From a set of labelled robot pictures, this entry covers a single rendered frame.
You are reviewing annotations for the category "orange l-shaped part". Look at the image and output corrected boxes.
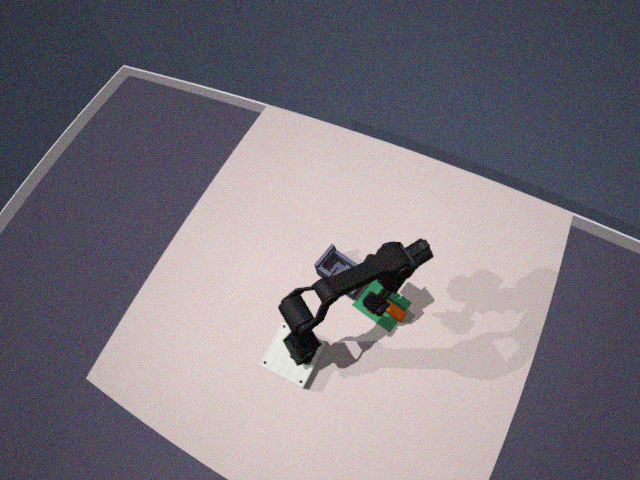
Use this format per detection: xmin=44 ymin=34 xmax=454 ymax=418
xmin=366 ymin=299 xmax=406 ymax=322

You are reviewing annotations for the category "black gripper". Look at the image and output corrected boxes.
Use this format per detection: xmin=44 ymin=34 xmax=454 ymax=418
xmin=363 ymin=270 xmax=415 ymax=317

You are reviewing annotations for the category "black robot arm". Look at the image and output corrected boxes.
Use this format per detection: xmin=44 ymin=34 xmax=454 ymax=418
xmin=278 ymin=238 xmax=434 ymax=366

